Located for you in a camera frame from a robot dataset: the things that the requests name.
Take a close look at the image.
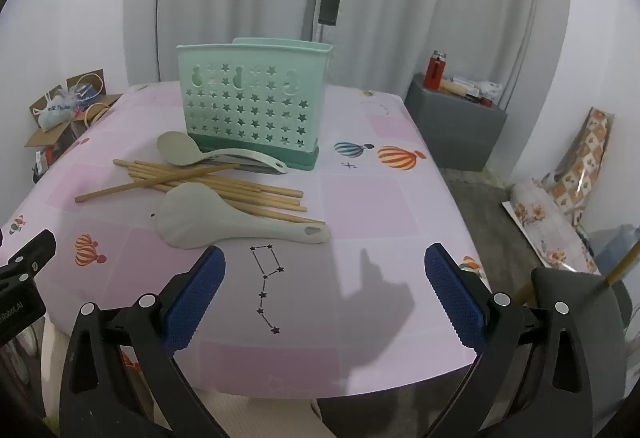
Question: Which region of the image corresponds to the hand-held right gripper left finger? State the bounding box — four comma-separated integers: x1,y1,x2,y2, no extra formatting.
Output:
59,245,227,438

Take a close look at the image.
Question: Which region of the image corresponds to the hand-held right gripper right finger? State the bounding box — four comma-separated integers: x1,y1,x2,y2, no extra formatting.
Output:
424,243,601,438

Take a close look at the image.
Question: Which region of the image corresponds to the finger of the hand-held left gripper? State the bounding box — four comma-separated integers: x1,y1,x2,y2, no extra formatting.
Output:
0,230,57,286

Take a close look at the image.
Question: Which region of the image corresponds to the large grey rice spoon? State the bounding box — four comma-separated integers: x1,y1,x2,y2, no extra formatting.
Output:
156,183,331,249

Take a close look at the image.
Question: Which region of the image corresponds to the pile of wooden chopsticks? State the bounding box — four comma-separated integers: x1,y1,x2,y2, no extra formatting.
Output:
75,159,326,225

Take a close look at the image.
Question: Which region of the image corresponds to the small grey-green spoon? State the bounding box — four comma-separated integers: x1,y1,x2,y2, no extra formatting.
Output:
156,132,289,175

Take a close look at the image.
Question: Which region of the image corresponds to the green star-cut utensil holder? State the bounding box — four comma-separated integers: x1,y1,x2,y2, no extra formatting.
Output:
176,38,334,171

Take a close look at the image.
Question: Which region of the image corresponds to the brown cardboard box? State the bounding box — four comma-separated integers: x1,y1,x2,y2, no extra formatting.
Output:
22,70,123,149

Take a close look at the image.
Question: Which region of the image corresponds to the floral paper roll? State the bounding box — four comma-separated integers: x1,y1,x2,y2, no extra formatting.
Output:
502,178,601,276

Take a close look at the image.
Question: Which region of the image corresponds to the pink printed tablecloth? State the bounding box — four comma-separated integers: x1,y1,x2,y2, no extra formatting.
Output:
0,82,483,394

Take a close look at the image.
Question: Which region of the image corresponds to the white blue plastic bag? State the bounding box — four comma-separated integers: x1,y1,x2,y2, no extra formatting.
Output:
37,85,86,131

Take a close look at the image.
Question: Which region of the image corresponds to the grey blue cloth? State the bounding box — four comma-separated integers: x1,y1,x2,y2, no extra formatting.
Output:
590,224,640,269

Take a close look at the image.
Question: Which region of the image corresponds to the wooden stick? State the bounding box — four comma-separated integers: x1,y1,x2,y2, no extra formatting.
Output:
600,243,640,291

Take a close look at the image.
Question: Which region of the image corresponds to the grey storage box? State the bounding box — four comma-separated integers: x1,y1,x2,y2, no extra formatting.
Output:
404,72,508,170

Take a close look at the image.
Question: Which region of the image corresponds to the small white object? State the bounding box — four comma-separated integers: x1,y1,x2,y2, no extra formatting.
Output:
475,80,503,102

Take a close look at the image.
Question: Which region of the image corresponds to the red container black cap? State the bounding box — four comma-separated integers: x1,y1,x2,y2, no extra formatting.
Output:
424,51,447,91

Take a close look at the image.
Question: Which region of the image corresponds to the wooden handled tool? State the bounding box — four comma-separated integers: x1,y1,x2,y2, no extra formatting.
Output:
440,78,481,97

